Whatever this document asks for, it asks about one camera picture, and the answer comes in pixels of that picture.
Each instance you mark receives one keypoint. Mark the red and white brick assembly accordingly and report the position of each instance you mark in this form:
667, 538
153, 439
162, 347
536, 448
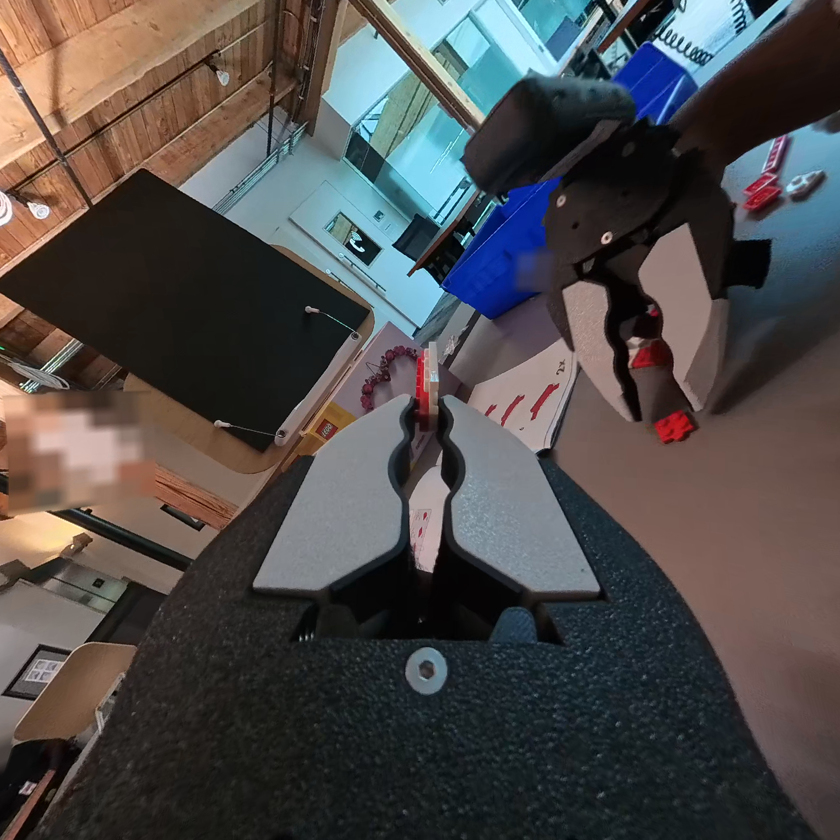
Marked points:
421, 387

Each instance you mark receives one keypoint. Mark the framed wall picture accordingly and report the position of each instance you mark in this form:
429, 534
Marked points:
36, 673

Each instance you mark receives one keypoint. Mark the person's right forearm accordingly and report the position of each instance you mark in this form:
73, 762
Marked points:
754, 79

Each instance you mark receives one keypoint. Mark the grey desk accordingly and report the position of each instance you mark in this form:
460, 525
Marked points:
722, 525

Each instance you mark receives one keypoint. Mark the small clear plastic bag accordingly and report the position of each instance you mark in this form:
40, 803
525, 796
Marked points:
450, 344

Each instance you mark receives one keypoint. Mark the black office chair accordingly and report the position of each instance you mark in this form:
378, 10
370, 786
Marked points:
417, 236

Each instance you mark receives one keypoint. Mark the heart wreath toy brick box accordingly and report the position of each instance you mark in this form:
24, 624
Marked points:
387, 380

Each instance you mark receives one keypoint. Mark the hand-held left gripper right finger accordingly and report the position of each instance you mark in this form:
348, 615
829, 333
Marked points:
518, 525

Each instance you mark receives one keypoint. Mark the blue plastic bin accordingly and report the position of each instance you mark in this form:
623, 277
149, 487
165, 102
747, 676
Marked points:
485, 275

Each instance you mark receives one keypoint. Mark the light wooden chair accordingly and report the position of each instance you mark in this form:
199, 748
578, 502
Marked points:
72, 689

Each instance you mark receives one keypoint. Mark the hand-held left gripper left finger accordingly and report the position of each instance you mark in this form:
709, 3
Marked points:
328, 518

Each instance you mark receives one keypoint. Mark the door with phone sign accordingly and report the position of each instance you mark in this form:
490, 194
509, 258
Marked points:
361, 244

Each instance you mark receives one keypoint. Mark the white plate brick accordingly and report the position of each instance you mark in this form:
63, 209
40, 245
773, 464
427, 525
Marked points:
804, 186

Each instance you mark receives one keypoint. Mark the instruction booklet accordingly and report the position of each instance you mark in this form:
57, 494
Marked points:
525, 394

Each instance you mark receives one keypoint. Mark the white hanging rod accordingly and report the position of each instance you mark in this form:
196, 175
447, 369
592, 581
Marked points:
315, 394

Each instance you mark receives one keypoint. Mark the black panel wooden divider board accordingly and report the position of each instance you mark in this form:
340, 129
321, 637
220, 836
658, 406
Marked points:
164, 295

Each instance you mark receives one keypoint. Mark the wooden pillar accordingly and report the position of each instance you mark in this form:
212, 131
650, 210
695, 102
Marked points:
420, 62

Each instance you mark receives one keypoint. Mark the ceiling spot lamp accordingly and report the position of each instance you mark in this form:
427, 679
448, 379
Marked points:
222, 75
39, 210

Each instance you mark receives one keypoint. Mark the red long plate brick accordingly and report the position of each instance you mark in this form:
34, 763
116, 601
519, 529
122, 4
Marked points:
778, 154

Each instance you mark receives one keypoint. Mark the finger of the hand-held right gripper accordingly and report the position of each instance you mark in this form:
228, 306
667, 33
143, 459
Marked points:
689, 315
590, 328

